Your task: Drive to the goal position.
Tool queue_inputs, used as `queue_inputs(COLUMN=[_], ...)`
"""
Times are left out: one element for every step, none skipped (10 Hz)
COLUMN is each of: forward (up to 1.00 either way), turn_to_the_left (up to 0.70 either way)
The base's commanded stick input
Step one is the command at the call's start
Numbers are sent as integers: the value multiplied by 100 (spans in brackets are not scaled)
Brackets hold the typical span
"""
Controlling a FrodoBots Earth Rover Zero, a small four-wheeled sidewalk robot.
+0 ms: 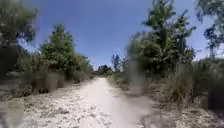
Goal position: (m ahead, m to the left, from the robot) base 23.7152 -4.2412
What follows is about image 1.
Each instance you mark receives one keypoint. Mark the dry brown scrub bushes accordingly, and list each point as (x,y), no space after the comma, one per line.
(186,83)
(40,78)

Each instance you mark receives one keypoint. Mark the tall green tree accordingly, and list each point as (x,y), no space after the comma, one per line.
(165,43)

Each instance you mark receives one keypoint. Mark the thin leafy tree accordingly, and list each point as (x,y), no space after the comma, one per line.
(213,33)

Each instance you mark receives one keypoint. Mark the pale sandy dirt path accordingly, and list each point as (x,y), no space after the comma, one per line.
(96,103)

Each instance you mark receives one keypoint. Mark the green leafy tree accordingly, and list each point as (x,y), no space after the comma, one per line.
(59,50)

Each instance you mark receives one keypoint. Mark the dark leafy tree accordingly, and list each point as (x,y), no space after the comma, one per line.
(13,30)

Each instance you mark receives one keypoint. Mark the small distant tree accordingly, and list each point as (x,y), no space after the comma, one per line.
(115,61)

